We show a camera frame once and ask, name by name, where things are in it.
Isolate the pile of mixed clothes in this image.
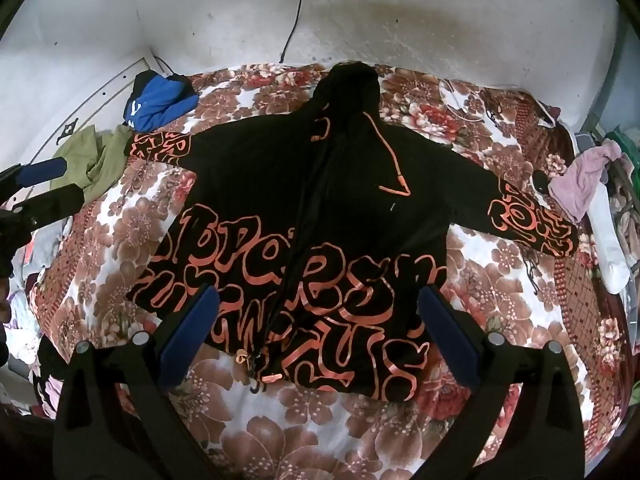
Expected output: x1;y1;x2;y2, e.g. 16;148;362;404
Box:
0;220;68;421

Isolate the bright green garment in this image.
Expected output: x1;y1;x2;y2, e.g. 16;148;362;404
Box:
605;126;640;161

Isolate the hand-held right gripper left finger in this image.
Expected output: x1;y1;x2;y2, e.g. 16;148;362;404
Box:
52;285;226;480

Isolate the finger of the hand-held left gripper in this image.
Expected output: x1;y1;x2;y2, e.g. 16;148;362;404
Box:
0;157;69;194
0;184;85;233

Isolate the blue garment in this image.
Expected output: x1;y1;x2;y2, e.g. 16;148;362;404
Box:
122;71;200;132

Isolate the black hoodie with orange print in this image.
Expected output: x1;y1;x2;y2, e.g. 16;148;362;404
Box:
124;60;580;403

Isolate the pink cloth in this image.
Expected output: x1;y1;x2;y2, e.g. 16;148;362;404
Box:
548;140;623;223

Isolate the white sock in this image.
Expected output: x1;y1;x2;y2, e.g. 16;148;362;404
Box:
590;192;631;295

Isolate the grey metal bed frame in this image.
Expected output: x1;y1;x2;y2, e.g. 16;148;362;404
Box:
575;10;640;161

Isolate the olive green garment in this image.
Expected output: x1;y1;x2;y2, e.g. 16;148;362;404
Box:
50;124;135;201

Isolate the black power cable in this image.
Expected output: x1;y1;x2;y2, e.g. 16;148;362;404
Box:
278;0;307;63

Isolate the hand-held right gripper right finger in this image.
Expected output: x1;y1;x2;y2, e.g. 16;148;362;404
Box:
417;284;586;480

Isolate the floral blanket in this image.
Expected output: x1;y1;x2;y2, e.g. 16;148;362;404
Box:
30;62;636;480

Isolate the beige fleece blanket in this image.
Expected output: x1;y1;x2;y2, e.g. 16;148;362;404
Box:
602;155;640;281

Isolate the white earphone cable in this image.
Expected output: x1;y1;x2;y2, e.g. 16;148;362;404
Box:
440;78;488;121

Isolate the maroon garment with white string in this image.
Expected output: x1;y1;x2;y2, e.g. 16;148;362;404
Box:
537;101;562;129

